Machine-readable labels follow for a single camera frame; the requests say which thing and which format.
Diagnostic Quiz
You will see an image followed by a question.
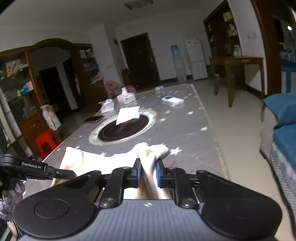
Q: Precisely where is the white refrigerator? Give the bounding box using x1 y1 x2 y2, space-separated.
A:
184 37 208 81

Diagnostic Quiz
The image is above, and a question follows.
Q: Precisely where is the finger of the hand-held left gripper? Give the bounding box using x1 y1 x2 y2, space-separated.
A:
48 167 76 179

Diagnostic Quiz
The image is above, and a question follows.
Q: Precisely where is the polka-dot play tent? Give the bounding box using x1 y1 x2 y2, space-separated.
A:
104 80 137 99

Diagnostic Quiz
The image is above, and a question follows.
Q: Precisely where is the black smartphone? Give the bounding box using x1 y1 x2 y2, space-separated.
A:
83 115 105 123

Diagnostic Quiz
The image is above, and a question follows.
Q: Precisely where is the round black induction cooktop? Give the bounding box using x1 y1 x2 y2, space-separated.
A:
89 110 158 146

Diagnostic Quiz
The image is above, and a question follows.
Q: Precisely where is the cream garment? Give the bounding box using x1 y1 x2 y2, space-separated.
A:
50 142 173 200

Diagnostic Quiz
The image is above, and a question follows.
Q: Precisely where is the person's left hand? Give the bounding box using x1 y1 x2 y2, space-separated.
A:
0 182 25 220

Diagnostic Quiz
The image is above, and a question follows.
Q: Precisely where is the printed paper sack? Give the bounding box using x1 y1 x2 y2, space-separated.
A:
40 104 62 131

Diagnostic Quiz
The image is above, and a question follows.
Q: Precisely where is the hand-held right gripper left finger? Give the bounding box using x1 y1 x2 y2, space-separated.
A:
74 159 142 208

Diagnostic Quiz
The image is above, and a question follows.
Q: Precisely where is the grey star-print tablecloth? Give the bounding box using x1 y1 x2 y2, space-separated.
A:
43 83 230 186

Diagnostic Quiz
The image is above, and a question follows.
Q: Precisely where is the crumpled white tissue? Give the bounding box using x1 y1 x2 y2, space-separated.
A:
115 106 140 126

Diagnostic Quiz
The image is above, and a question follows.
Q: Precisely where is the wooden side table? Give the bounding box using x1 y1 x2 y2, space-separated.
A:
209 57 265 108

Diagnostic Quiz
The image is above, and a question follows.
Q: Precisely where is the water dispenser with blue bottle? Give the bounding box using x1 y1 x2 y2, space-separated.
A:
170 44 187 82

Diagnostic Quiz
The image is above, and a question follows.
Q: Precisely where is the blue cushioned chair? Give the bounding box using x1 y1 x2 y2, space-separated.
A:
259 92 296 209

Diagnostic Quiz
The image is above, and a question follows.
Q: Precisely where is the wooden wall shelf unit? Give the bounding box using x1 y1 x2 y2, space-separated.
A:
203 0 244 58

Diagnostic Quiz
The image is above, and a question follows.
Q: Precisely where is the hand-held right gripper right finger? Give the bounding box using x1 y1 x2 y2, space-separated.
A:
155 160 222 208

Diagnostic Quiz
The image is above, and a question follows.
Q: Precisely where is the tall wooden shelf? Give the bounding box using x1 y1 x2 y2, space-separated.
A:
72 44 102 112

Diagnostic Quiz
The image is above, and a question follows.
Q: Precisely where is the red plastic stool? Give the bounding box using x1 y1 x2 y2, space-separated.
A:
35 129 62 158

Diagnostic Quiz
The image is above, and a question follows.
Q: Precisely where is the pink hanging cloth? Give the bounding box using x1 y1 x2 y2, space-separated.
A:
74 73 81 95

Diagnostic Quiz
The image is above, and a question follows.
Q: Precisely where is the dark wooden door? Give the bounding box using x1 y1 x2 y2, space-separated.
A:
120 33 161 89

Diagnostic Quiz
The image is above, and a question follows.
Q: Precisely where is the wooden glass display cabinet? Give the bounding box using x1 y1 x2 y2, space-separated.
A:
0 38 77 149

